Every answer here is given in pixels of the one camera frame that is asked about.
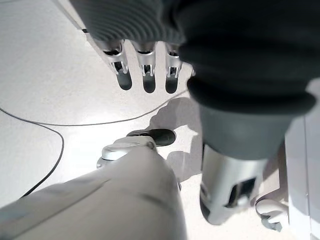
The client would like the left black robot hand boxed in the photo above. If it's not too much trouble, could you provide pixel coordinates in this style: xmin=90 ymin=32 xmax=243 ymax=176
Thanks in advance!
xmin=69 ymin=0 xmax=320 ymax=226

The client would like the white medical cart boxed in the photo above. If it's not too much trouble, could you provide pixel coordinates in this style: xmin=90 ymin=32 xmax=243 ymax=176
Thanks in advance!
xmin=254 ymin=79 xmax=320 ymax=240

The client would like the cart caster wheel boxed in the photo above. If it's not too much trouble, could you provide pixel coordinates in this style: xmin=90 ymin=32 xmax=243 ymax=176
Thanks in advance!
xmin=254 ymin=194 xmax=289 ymax=233

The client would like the left silver robot leg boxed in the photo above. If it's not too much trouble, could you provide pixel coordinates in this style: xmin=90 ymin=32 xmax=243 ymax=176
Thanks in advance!
xmin=0 ymin=128 xmax=189 ymax=240

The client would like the thin floor cable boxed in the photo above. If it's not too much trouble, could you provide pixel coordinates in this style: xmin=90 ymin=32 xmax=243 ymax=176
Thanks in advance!
xmin=0 ymin=89 xmax=194 ymax=201

